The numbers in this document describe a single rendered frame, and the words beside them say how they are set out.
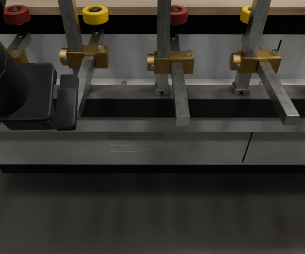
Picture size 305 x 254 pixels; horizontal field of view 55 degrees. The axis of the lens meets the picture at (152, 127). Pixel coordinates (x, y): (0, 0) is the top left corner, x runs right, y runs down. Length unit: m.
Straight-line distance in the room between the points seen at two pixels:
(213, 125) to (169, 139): 0.36
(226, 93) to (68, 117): 0.71
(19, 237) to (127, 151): 0.61
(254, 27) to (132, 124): 0.50
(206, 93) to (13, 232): 1.07
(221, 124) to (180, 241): 0.59
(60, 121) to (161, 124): 0.74
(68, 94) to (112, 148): 1.10
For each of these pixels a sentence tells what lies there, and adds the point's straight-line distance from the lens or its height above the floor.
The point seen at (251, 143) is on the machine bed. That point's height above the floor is 0.26.
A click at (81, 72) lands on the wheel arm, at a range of 0.80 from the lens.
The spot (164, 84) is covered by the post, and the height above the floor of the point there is 0.74.
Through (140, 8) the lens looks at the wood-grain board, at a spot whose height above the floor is 0.89.
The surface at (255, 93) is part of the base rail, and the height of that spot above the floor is 0.70.
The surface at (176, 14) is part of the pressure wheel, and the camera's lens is 0.95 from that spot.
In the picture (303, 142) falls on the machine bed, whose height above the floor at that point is 0.26.
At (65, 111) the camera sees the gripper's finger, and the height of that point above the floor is 1.05.
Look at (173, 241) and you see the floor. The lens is 1.40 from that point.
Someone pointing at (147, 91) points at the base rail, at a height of 0.70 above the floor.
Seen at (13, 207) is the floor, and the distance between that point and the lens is 1.63.
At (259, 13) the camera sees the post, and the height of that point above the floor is 0.96.
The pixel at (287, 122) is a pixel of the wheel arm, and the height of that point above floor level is 0.80.
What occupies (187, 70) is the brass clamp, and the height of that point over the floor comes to 0.79.
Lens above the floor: 1.25
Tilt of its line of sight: 42 degrees down
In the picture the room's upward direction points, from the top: straight up
